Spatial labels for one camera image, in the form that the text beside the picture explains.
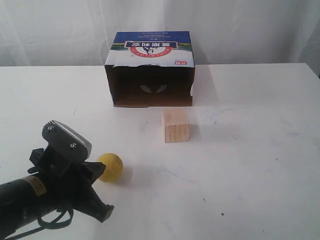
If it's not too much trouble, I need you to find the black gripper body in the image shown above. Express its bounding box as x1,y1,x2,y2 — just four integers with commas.
28,147,114,223

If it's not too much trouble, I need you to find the yellow tennis ball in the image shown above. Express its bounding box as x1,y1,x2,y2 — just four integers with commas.
97,153,124,183

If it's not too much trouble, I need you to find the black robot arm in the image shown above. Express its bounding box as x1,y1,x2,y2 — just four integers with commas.
0,148,115,240

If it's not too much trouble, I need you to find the light wooden cube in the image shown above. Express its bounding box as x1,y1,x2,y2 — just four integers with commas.
162,107,191,143

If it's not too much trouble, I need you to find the blue white cardboard box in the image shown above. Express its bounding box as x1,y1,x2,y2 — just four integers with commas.
104,31,196,108

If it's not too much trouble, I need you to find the white curtain backdrop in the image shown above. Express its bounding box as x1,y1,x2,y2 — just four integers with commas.
0,0,320,66

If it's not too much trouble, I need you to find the black cable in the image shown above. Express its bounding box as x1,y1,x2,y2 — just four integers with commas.
24,208,75,231

